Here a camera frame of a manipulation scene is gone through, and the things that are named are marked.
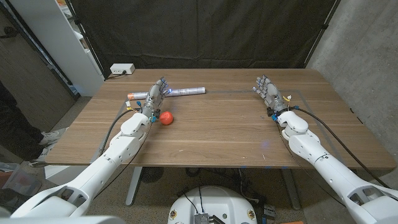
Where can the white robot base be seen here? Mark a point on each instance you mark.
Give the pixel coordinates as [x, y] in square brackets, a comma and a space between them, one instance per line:
[214, 202]

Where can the small grey floor device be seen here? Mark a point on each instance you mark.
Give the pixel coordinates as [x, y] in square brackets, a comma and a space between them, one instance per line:
[270, 211]

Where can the black backdrop stand pole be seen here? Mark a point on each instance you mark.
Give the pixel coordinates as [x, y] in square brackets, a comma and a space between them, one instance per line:
[85, 37]
[325, 26]

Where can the dark metal door frame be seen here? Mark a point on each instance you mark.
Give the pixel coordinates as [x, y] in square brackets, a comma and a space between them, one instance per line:
[37, 46]

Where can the orange floor object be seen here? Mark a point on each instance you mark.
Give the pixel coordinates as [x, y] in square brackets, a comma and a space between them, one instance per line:
[292, 222]

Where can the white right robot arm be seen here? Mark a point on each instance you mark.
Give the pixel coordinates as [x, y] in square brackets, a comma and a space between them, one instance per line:
[329, 171]

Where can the clear plastic bin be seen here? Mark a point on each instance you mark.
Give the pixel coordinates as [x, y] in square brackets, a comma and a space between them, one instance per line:
[21, 182]

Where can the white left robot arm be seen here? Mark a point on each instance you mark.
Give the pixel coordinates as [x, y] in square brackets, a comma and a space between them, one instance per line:
[102, 161]

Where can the white power strip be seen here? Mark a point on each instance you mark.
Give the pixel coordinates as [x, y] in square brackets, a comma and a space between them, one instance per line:
[122, 68]

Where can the black round grille object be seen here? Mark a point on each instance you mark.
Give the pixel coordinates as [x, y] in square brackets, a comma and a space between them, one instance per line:
[151, 174]

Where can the aluminum foil roll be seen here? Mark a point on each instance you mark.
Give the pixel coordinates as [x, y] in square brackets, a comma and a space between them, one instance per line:
[186, 91]

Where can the grey metal table leg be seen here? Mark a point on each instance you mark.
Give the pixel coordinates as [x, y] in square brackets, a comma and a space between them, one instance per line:
[133, 186]
[290, 189]

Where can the white floor box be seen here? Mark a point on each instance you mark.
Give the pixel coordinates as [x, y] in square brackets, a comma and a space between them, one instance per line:
[59, 174]

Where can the white sneaker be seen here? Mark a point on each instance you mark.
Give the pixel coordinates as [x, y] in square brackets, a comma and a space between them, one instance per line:
[42, 156]
[51, 137]

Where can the black bag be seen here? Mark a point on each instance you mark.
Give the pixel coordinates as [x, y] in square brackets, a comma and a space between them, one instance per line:
[7, 202]

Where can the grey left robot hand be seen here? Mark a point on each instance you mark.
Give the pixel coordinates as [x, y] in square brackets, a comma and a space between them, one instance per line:
[154, 96]

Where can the red ball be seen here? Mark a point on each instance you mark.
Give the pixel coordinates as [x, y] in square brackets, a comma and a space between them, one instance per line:
[166, 118]

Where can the black backdrop curtain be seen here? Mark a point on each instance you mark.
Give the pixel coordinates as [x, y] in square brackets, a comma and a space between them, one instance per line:
[202, 31]

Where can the white robot torso cover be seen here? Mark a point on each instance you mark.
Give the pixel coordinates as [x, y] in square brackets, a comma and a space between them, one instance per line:
[62, 220]

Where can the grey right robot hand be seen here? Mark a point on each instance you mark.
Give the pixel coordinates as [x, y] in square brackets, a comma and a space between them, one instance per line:
[273, 93]

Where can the white shelf cabinet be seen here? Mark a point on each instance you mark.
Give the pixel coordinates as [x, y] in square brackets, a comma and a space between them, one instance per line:
[56, 37]

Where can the grey tape outline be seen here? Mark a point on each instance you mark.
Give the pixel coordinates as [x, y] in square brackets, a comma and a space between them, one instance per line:
[236, 91]

